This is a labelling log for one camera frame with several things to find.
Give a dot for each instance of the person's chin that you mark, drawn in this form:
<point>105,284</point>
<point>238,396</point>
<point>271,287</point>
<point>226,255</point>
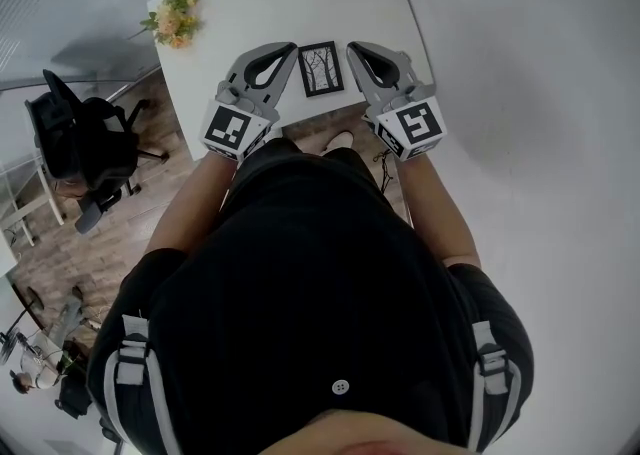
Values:
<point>370,435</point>

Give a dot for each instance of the white shirt button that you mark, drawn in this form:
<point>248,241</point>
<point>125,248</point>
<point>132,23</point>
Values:
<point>340,386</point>

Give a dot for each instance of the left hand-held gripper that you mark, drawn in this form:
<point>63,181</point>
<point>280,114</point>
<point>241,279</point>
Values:
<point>231,127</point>

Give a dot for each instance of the black office chair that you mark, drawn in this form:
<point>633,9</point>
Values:
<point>95,143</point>

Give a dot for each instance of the black bag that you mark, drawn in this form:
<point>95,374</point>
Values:
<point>75,397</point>

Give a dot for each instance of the yellow artificial flower bouquet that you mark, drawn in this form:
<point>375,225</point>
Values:
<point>172,20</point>

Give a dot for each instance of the white side desk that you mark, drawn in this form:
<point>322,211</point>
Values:
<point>22,193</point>

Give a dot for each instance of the person's light shoe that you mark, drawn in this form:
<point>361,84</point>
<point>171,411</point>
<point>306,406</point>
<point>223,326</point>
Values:
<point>340,140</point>

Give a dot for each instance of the person's right forearm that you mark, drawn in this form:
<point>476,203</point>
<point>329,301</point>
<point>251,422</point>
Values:
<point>440,213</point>

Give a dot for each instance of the person's left forearm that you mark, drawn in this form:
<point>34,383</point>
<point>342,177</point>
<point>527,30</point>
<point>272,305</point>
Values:
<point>192,203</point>

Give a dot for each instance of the black picture frame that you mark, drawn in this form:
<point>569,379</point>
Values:
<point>321,69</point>

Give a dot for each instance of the person's black shirt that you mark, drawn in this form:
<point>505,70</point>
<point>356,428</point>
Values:
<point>310,283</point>

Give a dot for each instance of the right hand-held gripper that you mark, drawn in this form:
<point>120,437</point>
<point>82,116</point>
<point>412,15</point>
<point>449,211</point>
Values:
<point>415,124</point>

